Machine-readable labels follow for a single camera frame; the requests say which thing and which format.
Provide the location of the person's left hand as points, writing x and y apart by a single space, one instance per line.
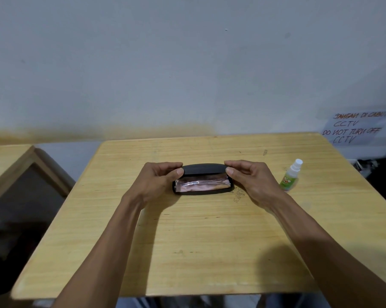
154 184

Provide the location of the person's right hand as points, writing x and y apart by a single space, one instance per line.
260 184

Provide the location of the small green label spray bottle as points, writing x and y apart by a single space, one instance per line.
290 177

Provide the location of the clear frame eyeglasses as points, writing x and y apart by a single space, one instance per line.
201 181

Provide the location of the pink cleaning cloth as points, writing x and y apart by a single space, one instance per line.
202 187

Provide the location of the black glasses case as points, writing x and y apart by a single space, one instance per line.
202 168

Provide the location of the person's right forearm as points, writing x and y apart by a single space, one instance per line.
334 259

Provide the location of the person's left forearm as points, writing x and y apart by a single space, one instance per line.
100 259

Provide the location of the person's blue trousers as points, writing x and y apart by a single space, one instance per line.
212 301

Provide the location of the wooden side table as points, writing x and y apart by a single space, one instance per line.
7 160

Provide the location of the handwritten paper wall sign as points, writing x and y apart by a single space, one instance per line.
356 128

